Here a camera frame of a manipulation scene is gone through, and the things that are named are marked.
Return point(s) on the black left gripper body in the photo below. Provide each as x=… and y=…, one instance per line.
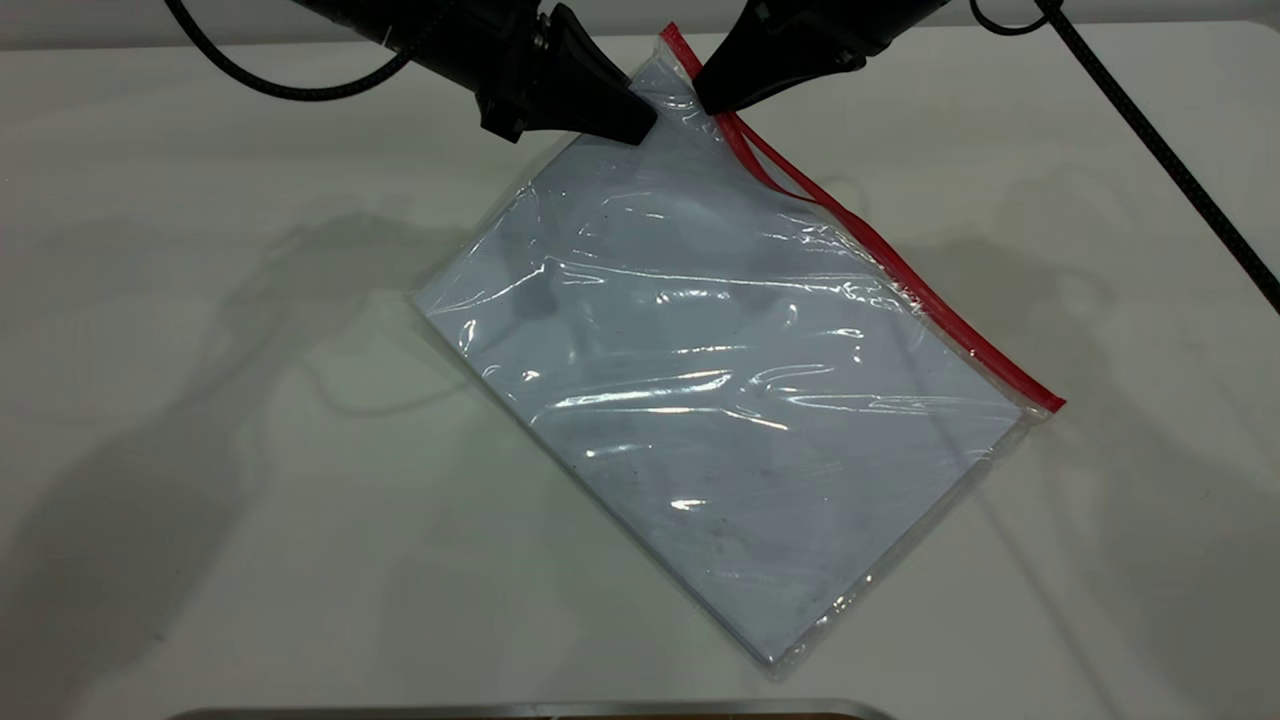
x=500, y=50

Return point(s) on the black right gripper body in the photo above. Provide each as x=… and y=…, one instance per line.
x=860, y=20

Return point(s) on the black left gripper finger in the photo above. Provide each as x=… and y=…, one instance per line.
x=575, y=115
x=590, y=65

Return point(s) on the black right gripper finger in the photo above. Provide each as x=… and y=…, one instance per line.
x=745, y=45
x=770, y=75

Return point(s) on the clear plastic zipper bag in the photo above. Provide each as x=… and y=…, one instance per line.
x=720, y=400

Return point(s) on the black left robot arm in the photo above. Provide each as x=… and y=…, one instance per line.
x=370, y=15

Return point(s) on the white paper stack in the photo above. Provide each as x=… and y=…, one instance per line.
x=700, y=430

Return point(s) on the grey metal base edge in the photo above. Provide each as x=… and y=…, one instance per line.
x=500, y=712

